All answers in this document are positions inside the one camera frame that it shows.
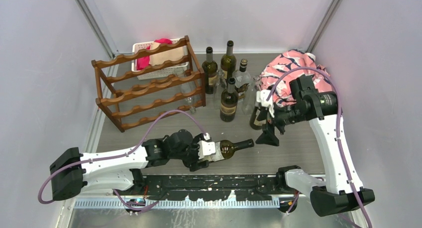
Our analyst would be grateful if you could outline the aluminium corner post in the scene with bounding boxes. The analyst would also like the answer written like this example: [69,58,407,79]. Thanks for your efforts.
[307,0,342,53]
[75,0,118,58]

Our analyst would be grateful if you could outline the dark bottle cream label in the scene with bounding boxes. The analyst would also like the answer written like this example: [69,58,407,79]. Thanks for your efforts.
[249,106,267,130]

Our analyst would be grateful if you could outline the pink shark print cloth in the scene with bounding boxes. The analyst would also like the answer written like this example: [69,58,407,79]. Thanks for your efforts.
[258,49,332,107]

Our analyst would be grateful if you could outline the clear glass bottle by cloth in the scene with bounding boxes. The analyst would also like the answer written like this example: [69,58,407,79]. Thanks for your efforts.
[242,76,260,115]

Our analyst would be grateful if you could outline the dark bottle white label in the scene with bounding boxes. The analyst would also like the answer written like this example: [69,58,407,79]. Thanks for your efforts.
[208,139,254,162]

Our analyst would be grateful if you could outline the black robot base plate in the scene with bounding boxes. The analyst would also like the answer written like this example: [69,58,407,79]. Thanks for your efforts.
[118,174,296,201]

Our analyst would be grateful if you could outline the aluminium frame rail front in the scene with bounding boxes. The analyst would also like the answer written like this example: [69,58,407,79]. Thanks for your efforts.
[62,175,362,210]

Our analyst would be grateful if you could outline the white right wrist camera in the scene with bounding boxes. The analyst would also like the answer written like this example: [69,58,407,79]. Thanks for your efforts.
[255,90,275,118]

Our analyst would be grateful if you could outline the wooden wine rack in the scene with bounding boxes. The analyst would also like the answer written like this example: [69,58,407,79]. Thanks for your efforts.
[91,35,207,132]

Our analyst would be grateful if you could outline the aluminium corner post right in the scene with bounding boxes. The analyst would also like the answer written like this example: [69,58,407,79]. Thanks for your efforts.
[307,0,342,53]

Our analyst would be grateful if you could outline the dark bottle brown label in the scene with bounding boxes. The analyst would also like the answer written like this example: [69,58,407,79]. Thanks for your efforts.
[220,78,239,122]

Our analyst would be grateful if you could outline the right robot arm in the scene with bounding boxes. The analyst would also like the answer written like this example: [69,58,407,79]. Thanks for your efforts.
[256,75,375,217]

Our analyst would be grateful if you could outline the white plastic basket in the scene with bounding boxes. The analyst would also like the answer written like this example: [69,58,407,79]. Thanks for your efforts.
[131,38,189,80]

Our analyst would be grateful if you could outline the dark green bottle far back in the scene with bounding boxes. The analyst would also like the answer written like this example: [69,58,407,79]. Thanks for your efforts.
[220,40,237,80]

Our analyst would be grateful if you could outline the clear bottle with dark cap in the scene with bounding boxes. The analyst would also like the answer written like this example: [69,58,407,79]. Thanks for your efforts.
[233,59,252,102]

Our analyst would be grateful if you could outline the small clear glass bottle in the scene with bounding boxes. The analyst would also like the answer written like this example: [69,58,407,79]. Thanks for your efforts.
[212,70,226,110]

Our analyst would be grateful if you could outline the dark green bottle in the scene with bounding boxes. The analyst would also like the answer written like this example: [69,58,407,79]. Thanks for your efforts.
[220,40,237,80]
[202,46,218,94]

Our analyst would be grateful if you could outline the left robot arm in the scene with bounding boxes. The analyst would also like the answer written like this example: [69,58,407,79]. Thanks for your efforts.
[50,129,216,201]

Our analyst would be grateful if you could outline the aluminium corner post left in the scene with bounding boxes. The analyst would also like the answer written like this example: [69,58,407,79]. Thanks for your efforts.
[75,0,118,58]

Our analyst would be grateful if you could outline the dark green bottle far left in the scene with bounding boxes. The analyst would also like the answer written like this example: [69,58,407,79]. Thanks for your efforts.
[202,46,218,94]

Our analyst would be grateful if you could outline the beige folded cloth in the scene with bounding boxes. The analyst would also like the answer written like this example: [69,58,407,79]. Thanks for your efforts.
[148,39,185,66]

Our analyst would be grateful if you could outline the red cloth in basket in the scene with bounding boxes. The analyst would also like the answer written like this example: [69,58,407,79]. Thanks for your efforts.
[136,38,173,71]

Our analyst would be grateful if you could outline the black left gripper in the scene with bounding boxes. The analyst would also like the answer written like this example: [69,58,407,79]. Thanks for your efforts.
[169,134,209,170]

